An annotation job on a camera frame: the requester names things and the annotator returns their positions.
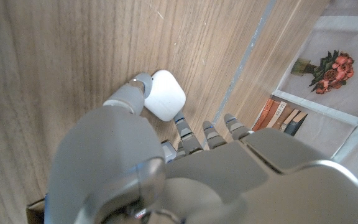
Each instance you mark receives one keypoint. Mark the printed bookshelf backdrop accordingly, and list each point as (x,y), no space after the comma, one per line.
(322,93)

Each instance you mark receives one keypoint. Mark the white AirPods case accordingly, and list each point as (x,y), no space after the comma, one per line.
(166,96)

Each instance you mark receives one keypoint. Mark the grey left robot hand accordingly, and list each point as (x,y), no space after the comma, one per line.
(110,149)

